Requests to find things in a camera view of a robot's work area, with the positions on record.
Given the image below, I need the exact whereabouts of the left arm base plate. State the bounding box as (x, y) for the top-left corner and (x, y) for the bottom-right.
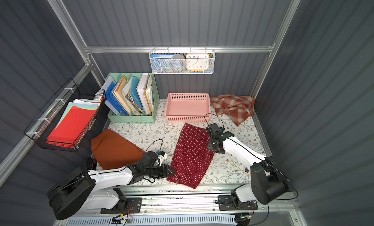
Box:
(100, 198), (142, 214)

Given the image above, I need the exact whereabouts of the red polka dot skirt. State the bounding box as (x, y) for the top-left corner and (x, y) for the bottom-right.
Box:
(167, 124), (214, 189)

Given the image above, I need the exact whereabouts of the black wire wall basket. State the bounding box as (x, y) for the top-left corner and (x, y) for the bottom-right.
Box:
(24, 79), (106, 152)

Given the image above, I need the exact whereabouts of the white binder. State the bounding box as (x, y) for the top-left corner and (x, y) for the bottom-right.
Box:
(136, 74), (151, 115)

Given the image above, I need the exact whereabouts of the pink plastic basket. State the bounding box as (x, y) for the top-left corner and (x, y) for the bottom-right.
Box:
(165, 93), (211, 123)

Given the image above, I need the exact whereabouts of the blue folder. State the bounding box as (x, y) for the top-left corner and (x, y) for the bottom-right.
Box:
(104, 81), (129, 115)

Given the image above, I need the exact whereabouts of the green file organizer box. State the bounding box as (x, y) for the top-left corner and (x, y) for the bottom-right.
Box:
(105, 73), (160, 124)

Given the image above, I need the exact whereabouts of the red plaid skirt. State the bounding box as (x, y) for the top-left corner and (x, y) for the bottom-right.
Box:
(210, 94), (256, 126)

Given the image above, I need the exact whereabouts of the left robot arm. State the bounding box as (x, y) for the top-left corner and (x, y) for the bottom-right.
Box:
(47, 152), (176, 220)

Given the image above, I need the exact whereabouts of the rust brown skirt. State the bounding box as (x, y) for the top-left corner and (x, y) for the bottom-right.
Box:
(91, 129), (145, 170)

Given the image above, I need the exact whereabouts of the blue box in basket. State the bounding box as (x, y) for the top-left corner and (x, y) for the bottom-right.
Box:
(150, 53), (174, 74)

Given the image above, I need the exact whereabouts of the grey tape roll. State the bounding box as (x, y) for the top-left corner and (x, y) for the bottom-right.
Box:
(169, 54), (186, 73)

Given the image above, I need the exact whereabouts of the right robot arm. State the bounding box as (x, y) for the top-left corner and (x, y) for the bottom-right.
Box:
(206, 123), (289, 205)

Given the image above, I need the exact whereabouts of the floral table mat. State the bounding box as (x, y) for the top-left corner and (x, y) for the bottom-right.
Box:
(106, 99), (268, 187)

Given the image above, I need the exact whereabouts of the yellow alarm clock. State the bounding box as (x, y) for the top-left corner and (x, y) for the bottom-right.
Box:
(186, 53), (210, 72)

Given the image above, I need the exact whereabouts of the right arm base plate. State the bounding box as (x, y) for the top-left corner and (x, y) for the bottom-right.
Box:
(214, 195), (258, 211)

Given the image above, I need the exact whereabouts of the red paper stack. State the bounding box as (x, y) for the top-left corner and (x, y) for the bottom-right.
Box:
(47, 106), (97, 145)

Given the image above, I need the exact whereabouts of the white wire wall basket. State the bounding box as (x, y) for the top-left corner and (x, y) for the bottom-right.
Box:
(149, 48), (216, 74)

